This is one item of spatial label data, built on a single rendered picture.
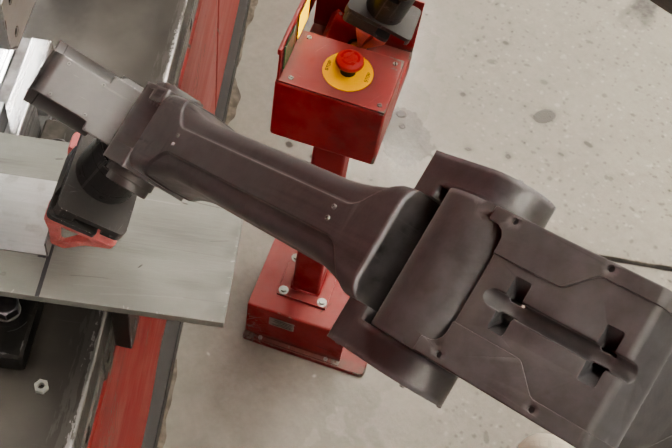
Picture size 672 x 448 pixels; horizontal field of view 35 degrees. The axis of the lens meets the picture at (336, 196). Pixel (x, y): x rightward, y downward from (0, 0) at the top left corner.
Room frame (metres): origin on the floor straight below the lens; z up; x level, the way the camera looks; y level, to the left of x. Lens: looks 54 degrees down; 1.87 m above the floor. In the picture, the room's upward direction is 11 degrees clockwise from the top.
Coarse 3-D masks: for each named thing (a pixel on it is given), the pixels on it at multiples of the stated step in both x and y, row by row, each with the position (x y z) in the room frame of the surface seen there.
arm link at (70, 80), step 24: (72, 48) 0.56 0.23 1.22; (48, 72) 0.52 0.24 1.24; (72, 72) 0.52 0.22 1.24; (96, 72) 0.54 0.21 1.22; (24, 96) 0.52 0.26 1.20; (48, 96) 0.50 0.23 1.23; (72, 96) 0.51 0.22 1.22; (96, 96) 0.51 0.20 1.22; (120, 96) 0.52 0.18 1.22; (72, 120) 0.51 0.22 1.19; (96, 120) 0.50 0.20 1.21; (120, 120) 0.51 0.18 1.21; (120, 168) 0.45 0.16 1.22; (144, 192) 0.45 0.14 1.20
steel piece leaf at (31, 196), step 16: (0, 176) 0.57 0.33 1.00; (16, 176) 0.57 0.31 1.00; (0, 192) 0.55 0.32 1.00; (16, 192) 0.55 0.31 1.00; (32, 192) 0.56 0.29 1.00; (48, 192) 0.56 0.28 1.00; (0, 208) 0.53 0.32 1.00; (16, 208) 0.53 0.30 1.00; (32, 208) 0.54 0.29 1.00; (0, 224) 0.51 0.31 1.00; (16, 224) 0.52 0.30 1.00; (32, 224) 0.52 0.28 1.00; (0, 240) 0.50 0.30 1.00; (16, 240) 0.50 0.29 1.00; (32, 240) 0.50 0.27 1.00; (48, 240) 0.50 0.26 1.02
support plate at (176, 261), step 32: (0, 160) 0.59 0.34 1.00; (32, 160) 0.60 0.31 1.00; (64, 160) 0.60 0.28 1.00; (160, 192) 0.59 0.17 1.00; (160, 224) 0.55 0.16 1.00; (192, 224) 0.56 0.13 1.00; (224, 224) 0.56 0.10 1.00; (0, 256) 0.48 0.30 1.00; (32, 256) 0.49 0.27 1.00; (64, 256) 0.49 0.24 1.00; (96, 256) 0.50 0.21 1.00; (128, 256) 0.51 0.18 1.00; (160, 256) 0.51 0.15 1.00; (192, 256) 0.52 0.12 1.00; (224, 256) 0.53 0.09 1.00; (0, 288) 0.45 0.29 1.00; (32, 288) 0.45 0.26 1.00; (64, 288) 0.46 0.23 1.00; (96, 288) 0.47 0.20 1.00; (128, 288) 0.47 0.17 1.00; (160, 288) 0.48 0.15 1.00; (192, 288) 0.49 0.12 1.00; (224, 288) 0.49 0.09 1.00; (192, 320) 0.46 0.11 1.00; (224, 320) 0.46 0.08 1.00
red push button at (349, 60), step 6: (342, 54) 1.00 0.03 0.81; (348, 54) 1.00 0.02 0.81; (354, 54) 1.00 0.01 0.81; (360, 54) 1.00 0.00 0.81; (336, 60) 0.99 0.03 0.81; (342, 60) 0.99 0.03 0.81; (348, 60) 0.99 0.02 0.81; (354, 60) 0.99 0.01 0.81; (360, 60) 0.99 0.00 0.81; (342, 66) 0.98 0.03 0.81; (348, 66) 0.98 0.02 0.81; (354, 66) 0.98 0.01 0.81; (360, 66) 0.98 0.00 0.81; (342, 72) 0.98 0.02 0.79; (348, 72) 0.97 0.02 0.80; (354, 72) 0.98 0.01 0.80
